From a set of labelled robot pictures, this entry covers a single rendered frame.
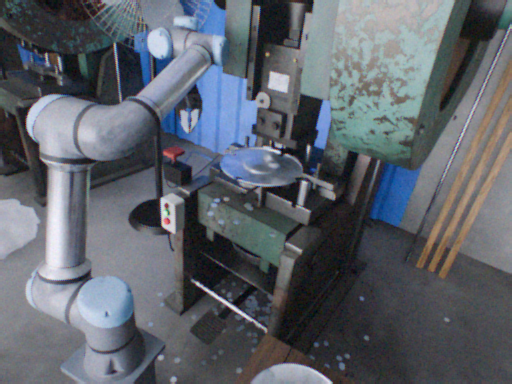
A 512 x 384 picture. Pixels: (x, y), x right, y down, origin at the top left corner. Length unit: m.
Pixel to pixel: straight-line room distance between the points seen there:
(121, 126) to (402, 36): 0.53
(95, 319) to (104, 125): 0.42
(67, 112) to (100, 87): 1.75
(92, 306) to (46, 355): 0.84
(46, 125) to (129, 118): 0.17
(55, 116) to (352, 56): 0.59
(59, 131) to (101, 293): 0.37
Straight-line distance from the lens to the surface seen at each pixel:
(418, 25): 0.66
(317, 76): 1.03
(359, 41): 0.69
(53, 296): 0.96
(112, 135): 0.73
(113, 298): 0.88
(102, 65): 2.53
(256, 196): 1.20
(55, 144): 0.81
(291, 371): 1.12
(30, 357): 1.72
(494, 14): 0.98
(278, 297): 1.20
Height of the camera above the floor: 1.32
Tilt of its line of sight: 30 degrees down
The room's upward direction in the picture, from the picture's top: 6 degrees clockwise
